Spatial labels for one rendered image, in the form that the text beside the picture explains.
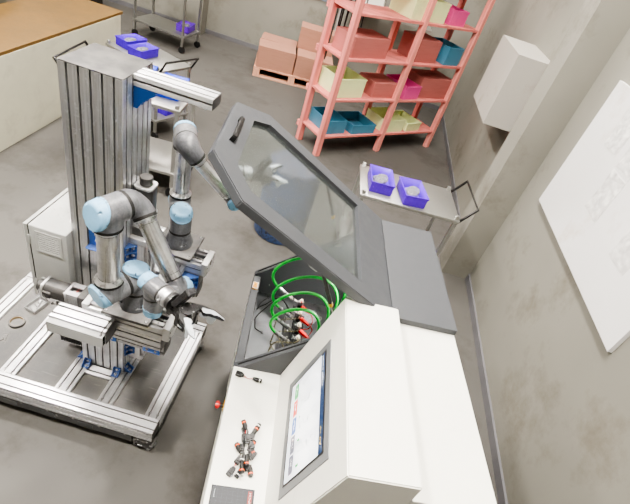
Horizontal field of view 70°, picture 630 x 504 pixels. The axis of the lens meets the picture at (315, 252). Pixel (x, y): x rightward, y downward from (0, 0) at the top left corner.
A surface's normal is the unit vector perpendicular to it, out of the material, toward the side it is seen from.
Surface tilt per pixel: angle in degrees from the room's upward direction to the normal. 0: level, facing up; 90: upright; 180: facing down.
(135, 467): 0
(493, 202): 90
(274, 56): 90
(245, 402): 0
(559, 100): 90
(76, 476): 0
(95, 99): 90
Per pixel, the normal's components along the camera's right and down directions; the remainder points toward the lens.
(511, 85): -0.17, 0.59
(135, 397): 0.26, -0.75
